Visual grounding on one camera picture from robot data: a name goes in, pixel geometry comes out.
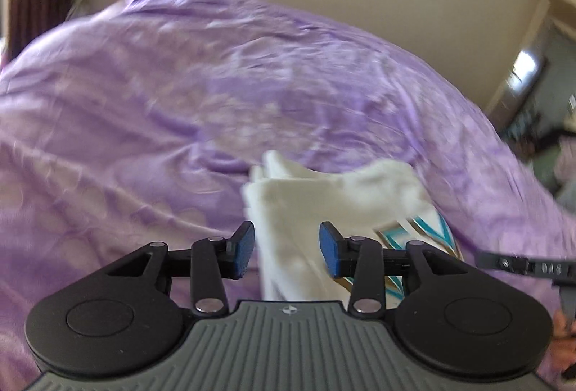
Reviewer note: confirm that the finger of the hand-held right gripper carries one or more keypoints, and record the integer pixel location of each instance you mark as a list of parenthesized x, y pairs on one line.
[(526, 267)]

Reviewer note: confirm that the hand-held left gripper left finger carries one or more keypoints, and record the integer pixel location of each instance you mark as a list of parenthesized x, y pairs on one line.
[(244, 249)]

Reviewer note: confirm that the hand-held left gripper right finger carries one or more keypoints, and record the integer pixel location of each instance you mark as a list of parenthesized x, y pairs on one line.
[(328, 249)]

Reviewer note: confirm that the white printed t-shirt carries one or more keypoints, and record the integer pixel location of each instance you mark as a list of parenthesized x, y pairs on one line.
[(310, 202)]

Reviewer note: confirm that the person's right hand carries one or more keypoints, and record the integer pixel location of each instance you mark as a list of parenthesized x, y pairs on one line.
[(562, 326)]

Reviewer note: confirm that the purple bedsheet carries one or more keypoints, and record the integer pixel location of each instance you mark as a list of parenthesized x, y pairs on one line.
[(157, 112)]

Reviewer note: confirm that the wooden door frame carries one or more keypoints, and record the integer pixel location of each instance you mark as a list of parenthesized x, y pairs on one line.
[(522, 49)]

